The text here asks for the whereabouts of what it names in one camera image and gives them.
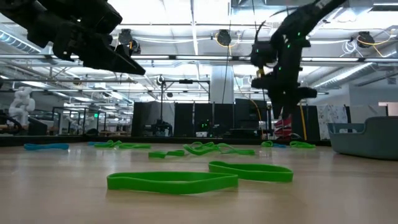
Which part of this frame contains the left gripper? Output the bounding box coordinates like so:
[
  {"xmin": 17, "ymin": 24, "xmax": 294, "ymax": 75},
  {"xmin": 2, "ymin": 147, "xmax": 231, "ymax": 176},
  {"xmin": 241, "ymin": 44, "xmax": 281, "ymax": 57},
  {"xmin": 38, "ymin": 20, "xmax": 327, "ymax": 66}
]
[{"xmin": 26, "ymin": 0, "xmax": 147, "ymax": 76}]

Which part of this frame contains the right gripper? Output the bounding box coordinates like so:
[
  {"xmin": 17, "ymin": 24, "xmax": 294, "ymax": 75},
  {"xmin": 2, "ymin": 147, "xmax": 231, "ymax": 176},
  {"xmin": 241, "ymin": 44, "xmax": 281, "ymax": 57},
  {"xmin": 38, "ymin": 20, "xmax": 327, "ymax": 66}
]
[{"xmin": 251, "ymin": 39, "xmax": 318, "ymax": 120}]

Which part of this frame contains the black partition panel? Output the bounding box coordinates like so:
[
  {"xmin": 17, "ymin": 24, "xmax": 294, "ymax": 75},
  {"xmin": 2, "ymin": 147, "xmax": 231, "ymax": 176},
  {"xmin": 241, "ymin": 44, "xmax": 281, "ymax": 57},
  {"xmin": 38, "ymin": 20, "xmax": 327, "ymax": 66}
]
[
  {"xmin": 234, "ymin": 98, "xmax": 269, "ymax": 131},
  {"xmin": 131, "ymin": 101, "xmax": 175, "ymax": 137},
  {"xmin": 174, "ymin": 102, "xmax": 234, "ymax": 136},
  {"xmin": 290, "ymin": 104, "xmax": 321, "ymax": 140}
]

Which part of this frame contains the white column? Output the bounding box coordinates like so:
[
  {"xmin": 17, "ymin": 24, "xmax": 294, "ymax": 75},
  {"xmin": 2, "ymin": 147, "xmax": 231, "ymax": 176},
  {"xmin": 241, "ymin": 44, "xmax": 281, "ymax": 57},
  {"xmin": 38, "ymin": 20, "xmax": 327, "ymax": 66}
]
[{"xmin": 210, "ymin": 65, "xmax": 235, "ymax": 105}]

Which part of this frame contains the black device with green lights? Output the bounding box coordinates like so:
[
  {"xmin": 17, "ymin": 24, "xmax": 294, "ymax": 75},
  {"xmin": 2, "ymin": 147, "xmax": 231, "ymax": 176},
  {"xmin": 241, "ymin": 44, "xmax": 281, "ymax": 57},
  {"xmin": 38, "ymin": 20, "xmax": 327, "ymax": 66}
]
[{"xmin": 197, "ymin": 119, "xmax": 213, "ymax": 138}]

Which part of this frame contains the teal blue plastic basket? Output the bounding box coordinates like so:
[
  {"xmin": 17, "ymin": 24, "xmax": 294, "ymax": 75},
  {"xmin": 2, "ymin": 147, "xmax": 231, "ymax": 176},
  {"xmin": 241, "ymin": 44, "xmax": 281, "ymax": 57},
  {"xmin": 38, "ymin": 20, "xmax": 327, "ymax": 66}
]
[{"xmin": 326, "ymin": 116, "xmax": 398, "ymax": 161}]

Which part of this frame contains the black chair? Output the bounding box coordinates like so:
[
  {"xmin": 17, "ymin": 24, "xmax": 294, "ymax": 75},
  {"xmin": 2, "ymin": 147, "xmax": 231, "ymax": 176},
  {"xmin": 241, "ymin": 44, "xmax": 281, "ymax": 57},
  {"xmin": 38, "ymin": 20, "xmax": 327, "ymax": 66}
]
[{"xmin": 27, "ymin": 117, "xmax": 48, "ymax": 136}]

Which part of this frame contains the white robot figure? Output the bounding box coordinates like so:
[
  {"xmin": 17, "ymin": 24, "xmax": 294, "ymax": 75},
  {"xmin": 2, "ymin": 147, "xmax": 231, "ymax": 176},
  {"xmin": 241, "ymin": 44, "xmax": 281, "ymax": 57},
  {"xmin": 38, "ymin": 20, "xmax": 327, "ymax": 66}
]
[{"xmin": 8, "ymin": 86, "xmax": 37, "ymax": 130}]

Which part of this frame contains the black ceiling cable reel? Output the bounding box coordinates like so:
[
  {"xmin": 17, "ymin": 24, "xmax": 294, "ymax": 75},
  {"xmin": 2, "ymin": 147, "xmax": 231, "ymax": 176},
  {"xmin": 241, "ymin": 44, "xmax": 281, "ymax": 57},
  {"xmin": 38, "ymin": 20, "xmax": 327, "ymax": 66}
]
[
  {"xmin": 117, "ymin": 28, "xmax": 142, "ymax": 55},
  {"xmin": 356, "ymin": 30, "xmax": 376, "ymax": 49},
  {"xmin": 215, "ymin": 29, "xmax": 233, "ymax": 47}
]

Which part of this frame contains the black yellow-tagged camera cable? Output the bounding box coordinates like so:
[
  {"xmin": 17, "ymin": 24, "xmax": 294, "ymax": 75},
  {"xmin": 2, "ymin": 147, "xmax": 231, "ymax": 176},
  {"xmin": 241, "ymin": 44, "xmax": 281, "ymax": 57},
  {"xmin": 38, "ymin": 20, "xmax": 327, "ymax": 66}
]
[{"xmin": 254, "ymin": 20, "xmax": 268, "ymax": 78}]

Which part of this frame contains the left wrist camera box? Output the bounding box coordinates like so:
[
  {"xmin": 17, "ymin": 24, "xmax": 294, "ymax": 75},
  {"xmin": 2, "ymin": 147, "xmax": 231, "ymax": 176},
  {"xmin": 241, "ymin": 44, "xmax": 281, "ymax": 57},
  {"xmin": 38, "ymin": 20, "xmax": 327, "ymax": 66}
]
[{"xmin": 79, "ymin": 0, "xmax": 123, "ymax": 35}]

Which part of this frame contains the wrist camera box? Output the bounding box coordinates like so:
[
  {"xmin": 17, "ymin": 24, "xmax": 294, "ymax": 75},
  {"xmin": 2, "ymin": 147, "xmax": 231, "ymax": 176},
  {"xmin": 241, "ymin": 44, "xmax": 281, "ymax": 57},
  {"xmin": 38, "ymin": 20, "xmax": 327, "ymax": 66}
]
[
  {"xmin": 250, "ymin": 40, "xmax": 277, "ymax": 68},
  {"xmin": 79, "ymin": 0, "xmax": 123, "ymax": 35}
]

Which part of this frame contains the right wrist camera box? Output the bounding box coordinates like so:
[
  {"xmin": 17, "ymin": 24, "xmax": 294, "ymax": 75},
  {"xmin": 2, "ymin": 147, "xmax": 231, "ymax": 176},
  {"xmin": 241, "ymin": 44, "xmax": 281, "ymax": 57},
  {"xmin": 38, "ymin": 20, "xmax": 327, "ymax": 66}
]
[{"xmin": 250, "ymin": 40, "xmax": 277, "ymax": 68}]

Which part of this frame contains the black camera rig frame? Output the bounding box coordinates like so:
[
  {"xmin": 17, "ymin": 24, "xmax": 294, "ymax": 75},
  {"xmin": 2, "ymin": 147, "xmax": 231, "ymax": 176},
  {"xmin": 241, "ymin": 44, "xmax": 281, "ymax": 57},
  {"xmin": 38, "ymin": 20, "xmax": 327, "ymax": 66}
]
[{"xmin": 157, "ymin": 78, "xmax": 211, "ymax": 138}]

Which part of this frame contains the black aluminium table frame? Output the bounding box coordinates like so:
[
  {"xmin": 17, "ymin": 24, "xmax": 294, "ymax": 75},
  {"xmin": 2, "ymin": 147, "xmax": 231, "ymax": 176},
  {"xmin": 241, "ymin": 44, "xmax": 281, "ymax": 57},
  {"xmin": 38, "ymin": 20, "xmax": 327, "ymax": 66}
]
[{"xmin": 0, "ymin": 133, "xmax": 332, "ymax": 146}]

